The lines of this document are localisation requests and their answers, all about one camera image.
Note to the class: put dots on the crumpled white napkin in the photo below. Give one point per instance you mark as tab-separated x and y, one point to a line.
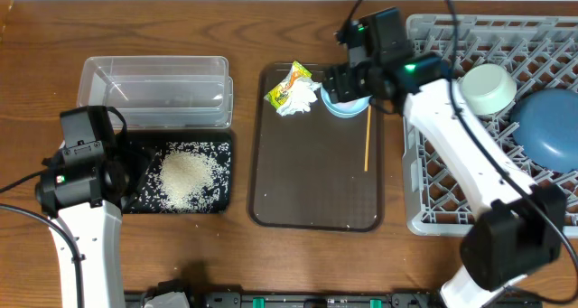
299	97

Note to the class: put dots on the dark blue plate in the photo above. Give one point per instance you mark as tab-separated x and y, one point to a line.
547	128

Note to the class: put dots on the light blue small bowl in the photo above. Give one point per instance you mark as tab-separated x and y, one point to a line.
344	110

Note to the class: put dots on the mint green bowl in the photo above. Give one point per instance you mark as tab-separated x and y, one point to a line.
488	88

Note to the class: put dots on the brown serving tray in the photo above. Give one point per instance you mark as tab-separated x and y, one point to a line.
308	168

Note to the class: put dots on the clear plastic bin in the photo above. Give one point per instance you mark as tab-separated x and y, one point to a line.
157	92

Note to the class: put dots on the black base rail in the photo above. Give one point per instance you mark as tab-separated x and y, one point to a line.
178	293

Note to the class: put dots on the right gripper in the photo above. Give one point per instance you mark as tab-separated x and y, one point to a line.
339	80

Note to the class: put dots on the black waste tray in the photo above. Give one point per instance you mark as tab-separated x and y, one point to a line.
148	141

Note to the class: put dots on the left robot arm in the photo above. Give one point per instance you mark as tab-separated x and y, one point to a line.
84	191

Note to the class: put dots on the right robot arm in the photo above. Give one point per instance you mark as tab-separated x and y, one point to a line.
518	224

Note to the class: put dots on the grey dishwasher rack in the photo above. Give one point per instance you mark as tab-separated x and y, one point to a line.
539	53

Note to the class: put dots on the yellow green snack wrapper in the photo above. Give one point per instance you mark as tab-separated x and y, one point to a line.
279	95

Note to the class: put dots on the white rice pile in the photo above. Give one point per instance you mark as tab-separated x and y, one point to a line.
187	178

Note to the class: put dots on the wooden chopstick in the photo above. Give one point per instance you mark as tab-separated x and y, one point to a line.
367	138

